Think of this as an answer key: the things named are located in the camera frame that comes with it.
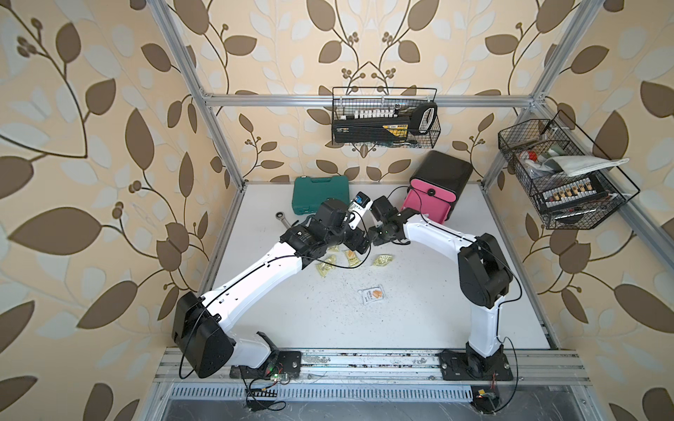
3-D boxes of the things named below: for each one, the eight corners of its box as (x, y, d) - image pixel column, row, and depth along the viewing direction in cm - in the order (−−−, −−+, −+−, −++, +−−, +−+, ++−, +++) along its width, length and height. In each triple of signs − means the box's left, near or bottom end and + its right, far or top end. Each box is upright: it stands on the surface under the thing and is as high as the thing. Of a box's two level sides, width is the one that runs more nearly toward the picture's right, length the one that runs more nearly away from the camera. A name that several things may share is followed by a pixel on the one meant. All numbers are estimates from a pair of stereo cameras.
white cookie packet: (362, 305, 88) (363, 303, 86) (358, 292, 90) (358, 290, 89) (385, 298, 89) (386, 296, 88) (380, 286, 92) (381, 283, 90)
